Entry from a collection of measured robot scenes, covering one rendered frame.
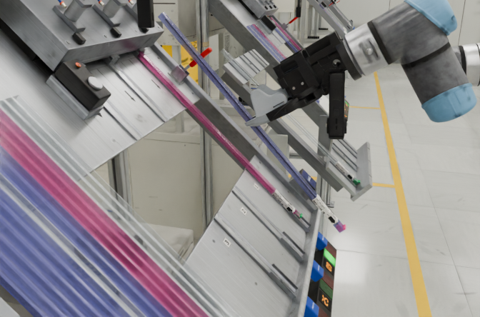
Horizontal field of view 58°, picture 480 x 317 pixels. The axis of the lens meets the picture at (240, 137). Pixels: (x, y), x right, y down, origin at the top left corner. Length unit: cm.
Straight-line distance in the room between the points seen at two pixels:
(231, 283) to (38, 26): 47
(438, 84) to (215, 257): 42
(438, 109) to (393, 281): 147
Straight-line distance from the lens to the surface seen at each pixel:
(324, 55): 72
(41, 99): 68
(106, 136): 69
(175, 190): 204
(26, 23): 73
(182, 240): 112
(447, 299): 211
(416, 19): 70
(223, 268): 68
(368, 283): 208
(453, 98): 72
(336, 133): 73
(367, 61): 70
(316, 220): 98
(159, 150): 199
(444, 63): 71
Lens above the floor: 121
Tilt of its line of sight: 18 degrees down
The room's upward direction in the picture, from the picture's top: straight up
